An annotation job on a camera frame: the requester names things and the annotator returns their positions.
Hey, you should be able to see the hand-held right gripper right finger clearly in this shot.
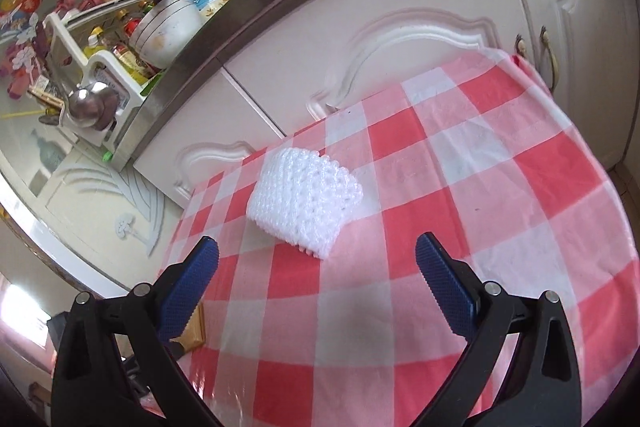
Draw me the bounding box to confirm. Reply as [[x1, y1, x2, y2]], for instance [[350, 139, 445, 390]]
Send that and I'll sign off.
[[415, 232, 587, 427]]

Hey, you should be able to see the steel ladle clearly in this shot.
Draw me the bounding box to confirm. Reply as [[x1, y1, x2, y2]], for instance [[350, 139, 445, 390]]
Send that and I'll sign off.
[[65, 84, 121, 130]]

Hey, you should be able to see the white utensil rack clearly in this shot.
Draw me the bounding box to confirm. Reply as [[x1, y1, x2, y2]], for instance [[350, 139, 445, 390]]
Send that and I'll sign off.
[[42, 0, 171, 158]]

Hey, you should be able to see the stack of white bowls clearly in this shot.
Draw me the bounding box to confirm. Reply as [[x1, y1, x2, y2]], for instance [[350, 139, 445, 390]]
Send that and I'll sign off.
[[129, 0, 203, 70]]

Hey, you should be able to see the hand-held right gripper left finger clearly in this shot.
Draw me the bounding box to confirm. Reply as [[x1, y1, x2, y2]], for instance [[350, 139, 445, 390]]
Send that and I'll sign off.
[[51, 235, 221, 427]]

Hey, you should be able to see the red checked tablecloth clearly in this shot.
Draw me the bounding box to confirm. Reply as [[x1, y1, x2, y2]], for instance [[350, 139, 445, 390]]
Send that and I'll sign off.
[[145, 49, 633, 427]]

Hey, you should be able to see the yellow brown sponge block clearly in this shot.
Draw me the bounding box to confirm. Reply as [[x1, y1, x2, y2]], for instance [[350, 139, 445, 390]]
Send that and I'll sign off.
[[177, 302, 207, 354]]

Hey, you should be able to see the white foam net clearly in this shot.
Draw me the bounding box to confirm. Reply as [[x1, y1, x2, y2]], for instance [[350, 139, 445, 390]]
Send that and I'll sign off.
[[246, 147, 363, 260]]

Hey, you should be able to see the white kitchen cabinet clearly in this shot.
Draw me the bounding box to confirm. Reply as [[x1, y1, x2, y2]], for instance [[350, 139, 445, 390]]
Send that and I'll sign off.
[[107, 0, 596, 172]]

